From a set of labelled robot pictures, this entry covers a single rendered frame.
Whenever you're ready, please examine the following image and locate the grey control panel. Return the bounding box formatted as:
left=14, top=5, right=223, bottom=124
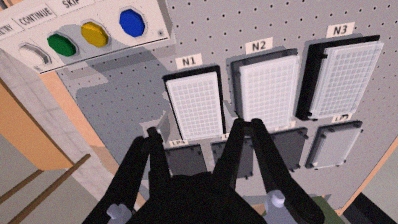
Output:
left=0, top=0, right=177, bottom=75

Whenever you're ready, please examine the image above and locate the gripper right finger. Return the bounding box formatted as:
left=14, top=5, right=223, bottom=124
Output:
left=196, top=100, right=325, bottom=224

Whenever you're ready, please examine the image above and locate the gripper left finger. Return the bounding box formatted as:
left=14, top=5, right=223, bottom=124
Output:
left=82, top=110, right=175, bottom=224

